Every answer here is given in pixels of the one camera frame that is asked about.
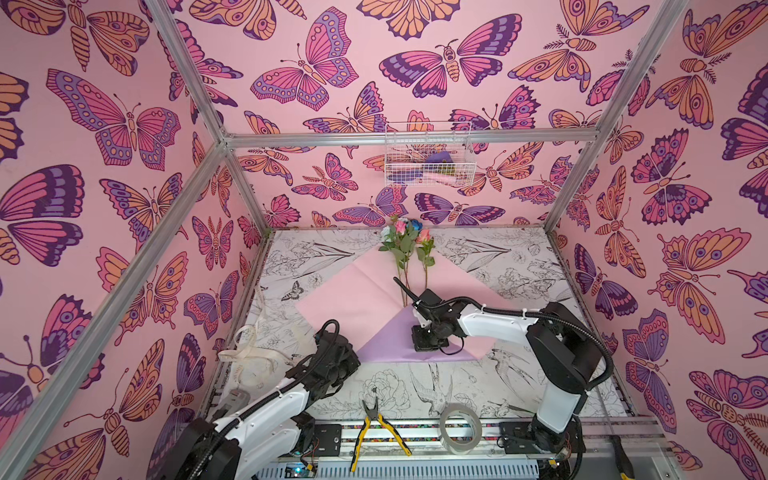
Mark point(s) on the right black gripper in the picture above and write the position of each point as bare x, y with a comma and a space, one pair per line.
426, 337

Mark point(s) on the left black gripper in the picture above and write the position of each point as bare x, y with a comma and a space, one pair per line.
350, 358

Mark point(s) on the purple pink wrapping paper sheet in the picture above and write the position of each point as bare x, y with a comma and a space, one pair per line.
368, 305

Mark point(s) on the pink orange fake rose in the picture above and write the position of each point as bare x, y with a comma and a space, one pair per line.
425, 245

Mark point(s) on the small pink fake rose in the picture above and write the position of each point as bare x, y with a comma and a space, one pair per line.
398, 252

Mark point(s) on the white fake rose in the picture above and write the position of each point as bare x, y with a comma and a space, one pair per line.
388, 237

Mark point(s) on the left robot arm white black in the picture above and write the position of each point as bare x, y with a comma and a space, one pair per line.
241, 443

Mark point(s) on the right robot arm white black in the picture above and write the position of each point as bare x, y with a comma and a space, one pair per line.
573, 359

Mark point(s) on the cream ribbon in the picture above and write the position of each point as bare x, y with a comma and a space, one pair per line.
250, 364

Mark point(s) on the clear tape roll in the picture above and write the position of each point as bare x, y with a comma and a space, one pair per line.
460, 429

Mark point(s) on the black yellow screwdriver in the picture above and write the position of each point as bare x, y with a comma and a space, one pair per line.
622, 461

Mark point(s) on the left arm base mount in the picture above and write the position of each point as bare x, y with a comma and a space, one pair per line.
319, 440

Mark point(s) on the aluminium front rail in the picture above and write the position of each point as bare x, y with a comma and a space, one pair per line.
383, 458

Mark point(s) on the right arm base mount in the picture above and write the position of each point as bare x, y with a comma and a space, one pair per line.
528, 437

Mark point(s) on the white wire basket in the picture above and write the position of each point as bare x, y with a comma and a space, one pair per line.
424, 157

